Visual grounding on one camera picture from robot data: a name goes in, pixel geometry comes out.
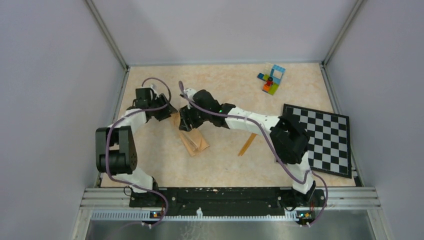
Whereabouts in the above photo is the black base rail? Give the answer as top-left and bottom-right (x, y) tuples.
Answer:
(129, 187), (326, 217)

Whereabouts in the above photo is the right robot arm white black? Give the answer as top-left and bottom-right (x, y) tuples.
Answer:
(179, 88), (316, 206)

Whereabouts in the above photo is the black white checkerboard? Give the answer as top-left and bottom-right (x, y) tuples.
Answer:
(282, 103), (352, 179)

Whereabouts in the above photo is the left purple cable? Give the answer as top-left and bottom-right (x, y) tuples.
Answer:
(104, 77), (172, 229)

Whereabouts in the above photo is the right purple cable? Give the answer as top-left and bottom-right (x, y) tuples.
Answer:
(178, 80), (329, 227)

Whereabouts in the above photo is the purple cable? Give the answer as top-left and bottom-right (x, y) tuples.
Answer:
(178, 80), (329, 227)
(104, 77), (172, 229)

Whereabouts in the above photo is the peach cloth napkin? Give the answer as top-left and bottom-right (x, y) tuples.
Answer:
(170, 113), (210, 157)

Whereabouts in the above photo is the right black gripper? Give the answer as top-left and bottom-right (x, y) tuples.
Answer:
(178, 102), (210, 134)

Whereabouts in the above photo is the colourful toy brick model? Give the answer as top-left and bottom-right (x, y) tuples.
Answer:
(256, 63), (286, 96)

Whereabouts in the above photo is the aluminium frame profile front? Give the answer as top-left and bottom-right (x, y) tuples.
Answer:
(80, 187), (381, 224)

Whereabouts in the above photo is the orange plastic spoon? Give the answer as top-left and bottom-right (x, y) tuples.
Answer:
(237, 133), (257, 157)

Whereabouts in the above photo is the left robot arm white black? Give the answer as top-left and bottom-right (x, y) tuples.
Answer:
(95, 85), (177, 207)

